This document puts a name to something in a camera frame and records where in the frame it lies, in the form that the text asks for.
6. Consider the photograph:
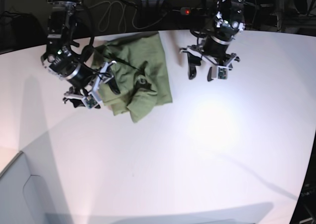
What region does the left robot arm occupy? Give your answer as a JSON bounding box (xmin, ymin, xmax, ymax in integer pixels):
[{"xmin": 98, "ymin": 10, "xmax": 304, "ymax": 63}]
[{"xmin": 180, "ymin": 0, "xmax": 245, "ymax": 81}]

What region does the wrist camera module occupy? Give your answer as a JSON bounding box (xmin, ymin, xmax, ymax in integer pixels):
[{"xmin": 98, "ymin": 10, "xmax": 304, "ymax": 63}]
[
  {"xmin": 217, "ymin": 67, "xmax": 229, "ymax": 79},
  {"xmin": 82, "ymin": 91, "xmax": 102, "ymax": 109}
]

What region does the green T-shirt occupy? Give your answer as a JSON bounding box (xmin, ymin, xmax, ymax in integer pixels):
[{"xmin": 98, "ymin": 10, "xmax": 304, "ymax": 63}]
[{"xmin": 91, "ymin": 32, "xmax": 172, "ymax": 123}]

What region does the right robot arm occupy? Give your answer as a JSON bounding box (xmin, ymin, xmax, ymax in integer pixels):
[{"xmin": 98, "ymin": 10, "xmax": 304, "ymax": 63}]
[{"xmin": 40, "ymin": 1, "xmax": 119, "ymax": 109}]

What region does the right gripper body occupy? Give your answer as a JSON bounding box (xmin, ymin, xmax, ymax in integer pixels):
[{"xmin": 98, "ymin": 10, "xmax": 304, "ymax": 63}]
[{"xmin": 63, "ymin": 61, "xmax": 117, "ymax": 103}]

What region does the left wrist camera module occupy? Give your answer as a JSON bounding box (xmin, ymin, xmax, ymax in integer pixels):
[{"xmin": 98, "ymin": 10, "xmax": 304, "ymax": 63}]
[{"xmin": 217, "ymin": 67, "xmax": 229, "ymax": 79}]

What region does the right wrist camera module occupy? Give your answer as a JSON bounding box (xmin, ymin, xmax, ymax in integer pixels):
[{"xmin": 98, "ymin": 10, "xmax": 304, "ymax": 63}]
[{"xmin": 82, "ymin": 91, "xmax": 102, "ymax": 109}]

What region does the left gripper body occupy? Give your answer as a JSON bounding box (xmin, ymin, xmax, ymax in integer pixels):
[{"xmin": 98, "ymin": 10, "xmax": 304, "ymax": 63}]
[{"xmin": 180, "ymin": 37, "xmax": 240, "ymax": 67}]

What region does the black power strip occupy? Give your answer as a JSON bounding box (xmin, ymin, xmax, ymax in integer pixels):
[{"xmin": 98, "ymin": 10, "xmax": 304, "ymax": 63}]
[{"xmin": 180, "ymin": 7, "xmax": 210, "ymax": 17}]

